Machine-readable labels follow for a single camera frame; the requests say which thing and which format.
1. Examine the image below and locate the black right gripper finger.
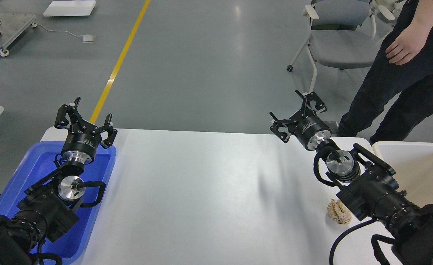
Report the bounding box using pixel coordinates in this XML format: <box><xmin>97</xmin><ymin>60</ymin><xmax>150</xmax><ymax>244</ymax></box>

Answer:
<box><xmin>295</xmin><ymin>89</ymin><xmax>327</xmax><ymax>119</ymax></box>
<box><xmin>269</xmin><ymin>112</ymin><xmax>297</xmax><ymax>143</ymax></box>

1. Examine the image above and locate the person in black clothes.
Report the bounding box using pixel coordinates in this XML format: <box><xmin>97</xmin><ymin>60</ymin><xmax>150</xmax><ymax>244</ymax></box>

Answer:
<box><xmin>338</xmin><ymin>0</ymin><xmax>433</xmax><ymax>143</ymax></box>

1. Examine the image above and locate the grey office chair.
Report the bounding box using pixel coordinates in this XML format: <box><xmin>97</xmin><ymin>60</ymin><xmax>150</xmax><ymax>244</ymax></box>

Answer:
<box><xmin>371</xmin><ymin>0</ymin><xmax>406</xmax><ymax>24</ymax></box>
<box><xmin>286</xmin><ymin>0</ymin><xmax>379</xmax><ymax>92</ymax></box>

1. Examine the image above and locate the blue plastic bin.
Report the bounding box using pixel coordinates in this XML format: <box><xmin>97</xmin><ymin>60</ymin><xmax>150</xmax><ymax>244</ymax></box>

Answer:
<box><xmin>0</xmin><ymin>141</ymin><xmax>117</xmax><ymax>265</ymax></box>

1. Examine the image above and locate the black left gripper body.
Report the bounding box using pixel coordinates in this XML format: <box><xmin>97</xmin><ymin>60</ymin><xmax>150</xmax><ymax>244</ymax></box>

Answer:
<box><xmin>61</xmin><ymin>125</ymin><xmax>102</xmax><ymax>164</ymax></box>

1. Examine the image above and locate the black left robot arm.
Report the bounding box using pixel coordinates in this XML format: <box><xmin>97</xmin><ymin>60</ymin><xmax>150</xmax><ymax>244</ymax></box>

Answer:
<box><xmin>0</xmin><ymin>97</ymin><xmax>118</xmax><ymax>265</ymax></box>

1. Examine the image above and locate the aluminium frame cart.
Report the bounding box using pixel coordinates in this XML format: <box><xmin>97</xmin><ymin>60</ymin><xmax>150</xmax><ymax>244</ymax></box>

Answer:
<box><xmin>0</xmin><ymin>13</ymin><xmax>38</xmax><ymax>57</ymax></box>

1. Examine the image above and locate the person's bare hand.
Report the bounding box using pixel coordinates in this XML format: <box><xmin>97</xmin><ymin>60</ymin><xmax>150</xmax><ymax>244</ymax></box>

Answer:
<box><xmin>386</xmin><ymin>22</ymin><xmax>431</xmax><ymax>65</ymax></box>

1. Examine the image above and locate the brown paper ball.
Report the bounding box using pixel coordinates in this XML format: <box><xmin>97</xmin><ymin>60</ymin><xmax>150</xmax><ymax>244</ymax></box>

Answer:
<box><xmin>327</xmin><ymin>198</ymin><xmax>352</xmax><ymax>225</ymax></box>

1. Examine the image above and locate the beige plastic bin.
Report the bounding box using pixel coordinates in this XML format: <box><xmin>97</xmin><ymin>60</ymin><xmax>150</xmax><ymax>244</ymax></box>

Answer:
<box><xmin>372</xmin><ymin>141</ymin><xmax>433</xmax><ymax>207</ymax></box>

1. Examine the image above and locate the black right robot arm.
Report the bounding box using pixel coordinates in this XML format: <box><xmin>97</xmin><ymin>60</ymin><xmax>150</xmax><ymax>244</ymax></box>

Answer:
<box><xmin>270</xmin><ymin>91</ymin><xmax>433</xmax><ymax>265</ymax></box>

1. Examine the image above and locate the white flat board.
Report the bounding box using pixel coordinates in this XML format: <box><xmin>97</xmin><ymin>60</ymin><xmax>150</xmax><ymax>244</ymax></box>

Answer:
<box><xmin>43</xmin><ymin>0</ymin><xmax>96</xmax><ymax>17</ymax></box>

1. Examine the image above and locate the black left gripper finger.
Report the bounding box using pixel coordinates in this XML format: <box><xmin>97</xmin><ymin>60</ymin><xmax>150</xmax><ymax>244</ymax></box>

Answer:
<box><xmin>98</xmin><ymin>113</ymin><xmax>118</xmax><ymax>149</ymax></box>
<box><xmin>54</xmin><ymin>97</ymin><xmax>82</xmax><ymax>130</ymax></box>

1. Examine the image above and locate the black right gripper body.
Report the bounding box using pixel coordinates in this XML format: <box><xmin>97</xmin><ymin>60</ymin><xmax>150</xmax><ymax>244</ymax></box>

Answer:
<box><xmin>292</xmin><ymin>110</ymin><xmax>332</xmax><ymax>151</ymax></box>

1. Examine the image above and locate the white power adapter with cable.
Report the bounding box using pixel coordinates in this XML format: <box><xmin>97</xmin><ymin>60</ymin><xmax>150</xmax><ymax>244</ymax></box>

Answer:
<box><xmin>38</xmin><ymin>24</ymin><xmax>96</xmax><ymax>43</ymax></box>

